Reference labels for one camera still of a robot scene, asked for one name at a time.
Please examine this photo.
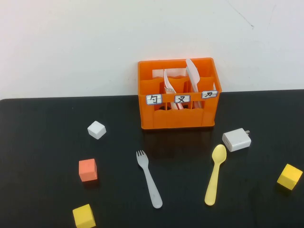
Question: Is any translucent white plastic fork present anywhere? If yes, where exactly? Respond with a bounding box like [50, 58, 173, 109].
[136, 149, 163, 209]

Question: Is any yellow plastic spoon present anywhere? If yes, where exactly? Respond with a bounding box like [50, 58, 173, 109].
[204, 144, 228, 206]

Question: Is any orange plastic cutlery crate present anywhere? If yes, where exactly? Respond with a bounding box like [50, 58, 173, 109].
[137, 57, 223, 130]

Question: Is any white foam cube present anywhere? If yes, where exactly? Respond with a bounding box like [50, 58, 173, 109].
[87, 120, 107, 140]

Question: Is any orange foam cube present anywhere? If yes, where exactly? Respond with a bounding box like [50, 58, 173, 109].
[78, 158, 98, 183]

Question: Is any yellow foam cube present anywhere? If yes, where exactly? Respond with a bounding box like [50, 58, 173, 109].
[276, 163, 304, 190]
[72, 203, 96, 228]

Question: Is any white USB wall charger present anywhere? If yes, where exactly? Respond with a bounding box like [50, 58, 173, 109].
[222, 128, 252, 152]

